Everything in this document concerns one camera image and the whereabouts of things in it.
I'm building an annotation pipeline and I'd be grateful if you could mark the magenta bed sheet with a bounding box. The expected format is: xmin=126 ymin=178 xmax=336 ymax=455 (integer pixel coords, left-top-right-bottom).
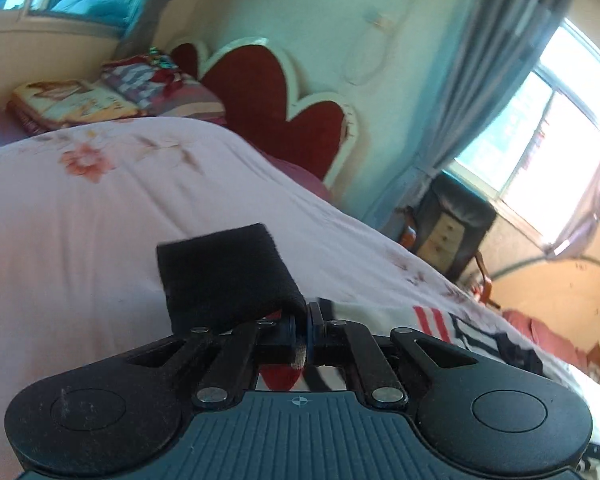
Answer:
xmin=257 ymin=151 xmax=335 ymax=202

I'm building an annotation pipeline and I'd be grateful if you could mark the pink crumpled blanket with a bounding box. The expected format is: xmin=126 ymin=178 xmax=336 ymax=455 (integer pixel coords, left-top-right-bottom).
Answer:
xmin=501 ymin=309 xmax=600 ymax=377

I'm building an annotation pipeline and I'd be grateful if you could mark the grey window curtain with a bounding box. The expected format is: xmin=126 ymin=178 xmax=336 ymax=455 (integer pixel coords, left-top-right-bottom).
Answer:
xmin=360 ymin=0 xmax=587 ymax=228

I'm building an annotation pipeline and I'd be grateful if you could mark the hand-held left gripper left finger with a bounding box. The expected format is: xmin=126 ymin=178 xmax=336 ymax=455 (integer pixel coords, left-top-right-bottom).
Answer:
xmin=125 ymin=312 xmax=308 ymax=408

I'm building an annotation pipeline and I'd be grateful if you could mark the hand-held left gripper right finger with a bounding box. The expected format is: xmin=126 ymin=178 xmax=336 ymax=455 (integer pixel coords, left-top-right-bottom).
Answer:
xmin=307 ymin=300 xmax=479 ymax=408

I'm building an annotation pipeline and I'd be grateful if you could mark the black leather armchair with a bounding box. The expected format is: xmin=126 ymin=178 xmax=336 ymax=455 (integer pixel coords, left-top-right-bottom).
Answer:
xmin=394 ymin=171 xmax=502 ymax=309

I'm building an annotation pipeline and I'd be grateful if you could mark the striped knit sweater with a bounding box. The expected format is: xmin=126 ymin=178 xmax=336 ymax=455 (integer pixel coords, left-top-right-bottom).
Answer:
xmin=156 ymin=222 xmax=548 ymax=393

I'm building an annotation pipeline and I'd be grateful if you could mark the lilac sheer curtain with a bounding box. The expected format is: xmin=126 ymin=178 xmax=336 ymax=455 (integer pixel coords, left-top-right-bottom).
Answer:
xmin=544 ymin=130 xmax=600 ymax=261

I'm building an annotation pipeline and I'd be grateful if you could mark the red heart-shaped headboard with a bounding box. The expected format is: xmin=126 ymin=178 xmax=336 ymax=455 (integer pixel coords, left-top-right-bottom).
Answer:
xmin=169 ymin=36 xmax=367 ymax=190

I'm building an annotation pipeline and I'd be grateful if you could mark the checked folded blanket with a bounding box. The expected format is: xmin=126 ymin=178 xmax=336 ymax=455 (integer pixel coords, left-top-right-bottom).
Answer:
xmin=99 ymin=51 xmax=183 ymax=111

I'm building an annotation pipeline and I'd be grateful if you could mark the floral bed quilt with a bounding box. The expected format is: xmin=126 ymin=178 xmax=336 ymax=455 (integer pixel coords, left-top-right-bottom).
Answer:
xmin=0 ymin=116 xmax=600 ymax=480

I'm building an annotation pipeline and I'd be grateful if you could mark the white wall cable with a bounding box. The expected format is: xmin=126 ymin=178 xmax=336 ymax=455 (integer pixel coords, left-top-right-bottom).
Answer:
xmin=342 ymin=9 xmax=402 ymax=87

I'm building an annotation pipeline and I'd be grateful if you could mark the cartoon print folded blanket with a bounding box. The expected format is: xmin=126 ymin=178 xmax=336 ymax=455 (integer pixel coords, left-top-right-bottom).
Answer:
xmin=6 ymin=78 xmax=148 ymax=136

